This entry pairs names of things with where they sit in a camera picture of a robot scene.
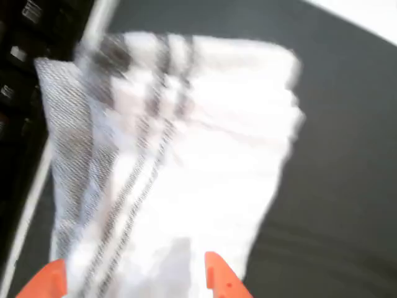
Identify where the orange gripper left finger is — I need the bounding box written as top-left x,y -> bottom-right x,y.
15,258 -> 68,298

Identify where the white striped towel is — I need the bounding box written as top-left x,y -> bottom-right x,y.
33,30 -> 307,298

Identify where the dark grey desk mat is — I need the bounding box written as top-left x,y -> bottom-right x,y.
6,0 -> 397,298

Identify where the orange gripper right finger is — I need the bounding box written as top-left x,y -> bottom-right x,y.
204,251 -> 254,298

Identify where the black computer keyboard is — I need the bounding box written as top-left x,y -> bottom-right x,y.
0,0 -> 96,276

